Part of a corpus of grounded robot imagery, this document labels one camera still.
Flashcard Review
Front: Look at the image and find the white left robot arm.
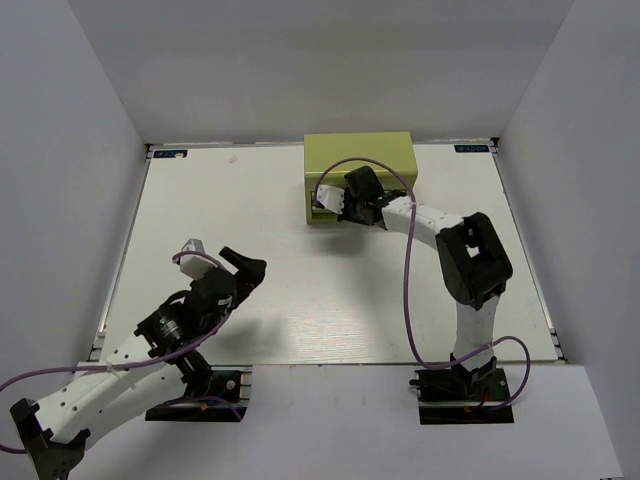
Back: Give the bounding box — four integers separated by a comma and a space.
10, 247, 267, 479

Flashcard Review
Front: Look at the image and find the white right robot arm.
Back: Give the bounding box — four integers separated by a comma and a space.
338, 166, 513, 399

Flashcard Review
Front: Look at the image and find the green metal drawer chest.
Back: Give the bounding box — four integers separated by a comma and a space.
304, 132, 418, 224

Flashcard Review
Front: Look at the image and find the right corner label sticker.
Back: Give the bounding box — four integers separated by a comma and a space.
454, 144, 490, 153

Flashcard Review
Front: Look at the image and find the corner label sticker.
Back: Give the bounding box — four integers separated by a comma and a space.
152, 149, 188, 159
454, 144, 490, 153

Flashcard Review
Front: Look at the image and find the left corner label sticker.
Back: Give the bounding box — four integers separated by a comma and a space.
152, 149, 188, 159

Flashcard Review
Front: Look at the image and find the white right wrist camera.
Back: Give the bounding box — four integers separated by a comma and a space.
312, 184, 346, 215

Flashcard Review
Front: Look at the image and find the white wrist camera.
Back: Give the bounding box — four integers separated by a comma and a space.
312, 184, 346, 215
172, 238, 216, 280

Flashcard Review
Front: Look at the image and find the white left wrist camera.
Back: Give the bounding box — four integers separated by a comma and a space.
172, 238, 216, 280

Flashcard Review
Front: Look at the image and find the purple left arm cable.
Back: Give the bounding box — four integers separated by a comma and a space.
0, 252, 249, 454

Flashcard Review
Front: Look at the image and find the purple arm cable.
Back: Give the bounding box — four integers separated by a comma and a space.
0, 252, 249, 454
316, 156, 532, 412

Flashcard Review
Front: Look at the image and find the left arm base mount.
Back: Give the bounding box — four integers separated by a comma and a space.
145, 366, 252, 423

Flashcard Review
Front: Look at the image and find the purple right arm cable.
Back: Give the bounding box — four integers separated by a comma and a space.
316, 156, 532, 412

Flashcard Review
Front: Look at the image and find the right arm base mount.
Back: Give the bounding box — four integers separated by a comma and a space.
409, 368, 514, 426

